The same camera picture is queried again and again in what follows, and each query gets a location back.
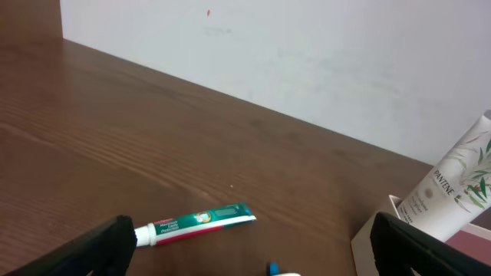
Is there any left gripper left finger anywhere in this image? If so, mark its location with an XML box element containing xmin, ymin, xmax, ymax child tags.
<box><xmin>7</xmin><ymin>215</ymin><xmax>137</xmax><ymax>276</ymax></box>

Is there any green red toothpaste tube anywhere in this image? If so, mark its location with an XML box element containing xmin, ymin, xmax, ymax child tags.
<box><xmin>134</xmin><ymin>203</ymin><xmax>256</xmax><ymax>248</ymax></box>

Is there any white Pantene tube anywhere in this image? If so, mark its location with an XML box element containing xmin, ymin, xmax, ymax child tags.
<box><xmin>397</xmin><ymin>110</ymin><xmax>490</xmax><ymax>242</ymax></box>

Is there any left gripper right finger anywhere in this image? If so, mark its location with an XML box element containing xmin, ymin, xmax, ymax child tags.
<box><xmin>370</xmin><ymin>212</ymin><xmax>490</xmax><ymax>276</ymax></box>

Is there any white box with pink interior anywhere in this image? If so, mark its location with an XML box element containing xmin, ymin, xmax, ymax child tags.
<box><xmin>351</xmin><ymin>195</ymin><xmax>490</xmax><ymax>276</ymax></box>

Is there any green white toothbrush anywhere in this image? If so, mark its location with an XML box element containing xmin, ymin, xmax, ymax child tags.
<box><xmin>273</xmin><ymin>273</ymin><xmax>301</xmax><ymax>276</ymax></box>

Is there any blue disposable razor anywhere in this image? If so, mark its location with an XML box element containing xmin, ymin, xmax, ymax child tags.
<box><xmin>266</xmin><ymin>262</ymin><xmax>280</xmax><ymax>276</ymax></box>

